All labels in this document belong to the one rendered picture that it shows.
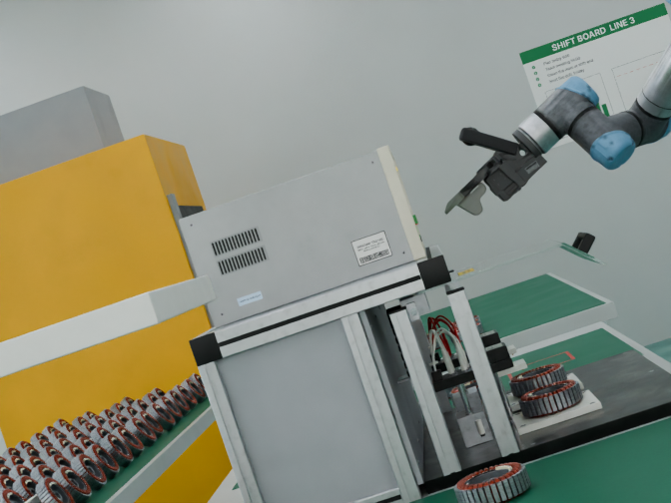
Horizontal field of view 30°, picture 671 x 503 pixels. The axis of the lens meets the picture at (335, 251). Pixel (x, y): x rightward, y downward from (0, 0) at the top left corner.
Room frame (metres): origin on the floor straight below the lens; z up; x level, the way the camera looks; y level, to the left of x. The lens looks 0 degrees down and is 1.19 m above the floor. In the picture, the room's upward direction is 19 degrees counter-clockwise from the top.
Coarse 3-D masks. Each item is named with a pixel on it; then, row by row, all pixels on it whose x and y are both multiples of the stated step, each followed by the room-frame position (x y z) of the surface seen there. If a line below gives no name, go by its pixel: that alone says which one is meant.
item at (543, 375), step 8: (536, 368) 2.51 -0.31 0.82; (544, 368) 2.50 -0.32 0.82; (552, 368) 2.44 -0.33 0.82; (560, 368) 2.44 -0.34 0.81; (520, 376) 2.49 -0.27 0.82; (528, 376) 2.51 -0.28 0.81; (536, 376) 2.43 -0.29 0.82; (544, 376) 2.42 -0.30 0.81; (552, 376) 2.43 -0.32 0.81; (560, 376) 2.44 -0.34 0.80; (512, 384) 2.46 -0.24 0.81; (520, 384) 2.44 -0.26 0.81; (528, 384) 2.43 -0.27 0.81; (536, 384) 2.42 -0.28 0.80; (544, 384) 2.42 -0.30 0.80; (512, 392) 2.47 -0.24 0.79; (520, 392) 2.44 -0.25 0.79
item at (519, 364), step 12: (492, 348) 2.22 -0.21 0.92; (504, 348) 2.21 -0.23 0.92; (492, 360) 2.21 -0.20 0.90; (504, 360) 2.20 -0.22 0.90; (516, 360) 2.27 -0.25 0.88; (456, 372) 2.22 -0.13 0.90; (468, 372) 2.21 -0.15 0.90; (504, 372) 2.21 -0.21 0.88; (444, 384) 2.21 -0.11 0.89; (456, 384) 2.21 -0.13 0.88; (468, 408) 2.22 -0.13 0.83
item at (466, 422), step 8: (472, 408) 2.26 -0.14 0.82; (480, 408) 2.24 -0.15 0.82; (456, 416) 2.24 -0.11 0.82; (464, 416) 2.21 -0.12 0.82; (472, 416) 2.21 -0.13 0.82; (480, 416) 2.21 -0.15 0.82; (464, 424) 2.21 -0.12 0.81; (472, 424) 2.21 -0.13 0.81; (464, 432) 2.21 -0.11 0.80; (472, 432) 2.21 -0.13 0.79; (488, 432) 2.21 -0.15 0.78; (464, 440) 2.21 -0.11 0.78; (472, 440) 2.21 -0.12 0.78; (480, 440) 2.21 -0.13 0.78; (488, 440) 2.21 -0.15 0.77
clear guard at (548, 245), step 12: (516, 252) 2.27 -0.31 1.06; (528, 252) 2.15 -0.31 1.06; (540, 252) 2.11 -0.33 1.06; (576, 252) 2.18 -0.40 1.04; (480, 264) 2.28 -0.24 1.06; (492, 264) 2.16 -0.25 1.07; (504, 264) 2.12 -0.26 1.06; (456, 276) 2.17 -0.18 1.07; (468, 276) 2.12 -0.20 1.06; (432, 288) 2.13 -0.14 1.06
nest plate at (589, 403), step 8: (584, 392) 2.29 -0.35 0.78; (584, 400) 2.21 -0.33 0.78; (592, 400) 2.19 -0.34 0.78; (568, 408) 2.19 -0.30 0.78; (576, 408) 2.17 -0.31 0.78; (584, 408) 2.16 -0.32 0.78; (592, 408) 2.16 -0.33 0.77; (600, 408) 2.16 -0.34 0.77; (512, 416) 2.29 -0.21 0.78; (520, 416) 2.27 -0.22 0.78; (544, 416) 2.19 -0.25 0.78; (552, 416) 2.17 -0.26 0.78; (560, 416) 2.16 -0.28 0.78; (568, 416) 2.16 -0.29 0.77; (576, 416) 2.16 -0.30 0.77; (520, 424) 2.19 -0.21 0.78; (528, 424) 2.17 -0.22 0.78; (536, 424) 2.16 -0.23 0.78; (544, 424) 2.16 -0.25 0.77; (520, 432) 2.17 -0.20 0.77
